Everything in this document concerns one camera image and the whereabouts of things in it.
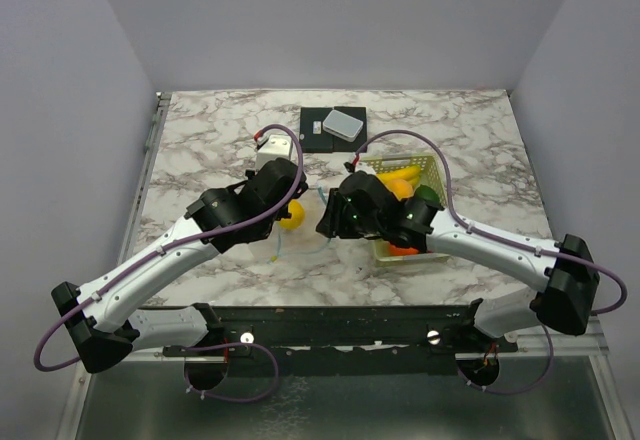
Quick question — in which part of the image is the yellow lemon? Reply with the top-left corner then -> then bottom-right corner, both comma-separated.
279,200 -> 306,231

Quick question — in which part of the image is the orange yellow peach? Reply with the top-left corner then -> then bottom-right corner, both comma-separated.
386,178 -> 414,200

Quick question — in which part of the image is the clear zip top bag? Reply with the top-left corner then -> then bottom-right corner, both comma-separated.
249,179 -> 366,286

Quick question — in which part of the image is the pale green plastic basket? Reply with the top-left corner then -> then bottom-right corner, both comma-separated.
361,153 -> 447,267

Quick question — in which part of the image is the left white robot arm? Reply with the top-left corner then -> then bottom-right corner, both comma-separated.
51,158 -> 307,373

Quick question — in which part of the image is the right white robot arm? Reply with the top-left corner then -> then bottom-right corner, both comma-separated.
316,171 -> 600,351

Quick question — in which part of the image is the orange tangerine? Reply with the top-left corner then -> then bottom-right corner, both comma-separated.
388,244 -> 420,256

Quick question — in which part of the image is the yellow banana bunch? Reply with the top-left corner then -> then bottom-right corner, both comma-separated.
377,165 -> 422,187

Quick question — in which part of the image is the black flat box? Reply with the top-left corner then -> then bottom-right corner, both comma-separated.
299,106 -> 367,153

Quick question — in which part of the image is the green lime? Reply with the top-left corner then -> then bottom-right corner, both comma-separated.
414,185 -> 441,205

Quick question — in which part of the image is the grey white small box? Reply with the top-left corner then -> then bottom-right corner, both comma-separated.
322,109 -> 364,142

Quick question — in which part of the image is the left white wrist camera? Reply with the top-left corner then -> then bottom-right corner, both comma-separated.
254,133 -> 293,171

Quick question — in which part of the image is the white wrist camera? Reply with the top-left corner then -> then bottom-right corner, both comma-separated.
344,157 -> 376,175
254,133 -> 293,171

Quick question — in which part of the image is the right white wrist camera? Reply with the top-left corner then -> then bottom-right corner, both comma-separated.
344,157 -> 376,175

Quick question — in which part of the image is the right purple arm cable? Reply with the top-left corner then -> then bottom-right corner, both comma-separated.
352,129 -> 628,317

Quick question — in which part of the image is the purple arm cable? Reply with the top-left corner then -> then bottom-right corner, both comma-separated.
33,123 -> 306,372
352,129 -> 628,317

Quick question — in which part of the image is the black metal base rail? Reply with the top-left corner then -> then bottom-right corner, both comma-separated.
127,304 -> 517,384

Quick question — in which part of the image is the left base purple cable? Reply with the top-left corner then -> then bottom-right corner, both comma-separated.
183,342 -> 280,404

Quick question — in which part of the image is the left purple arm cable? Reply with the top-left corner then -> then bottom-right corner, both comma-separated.
33,123 -> 306,372

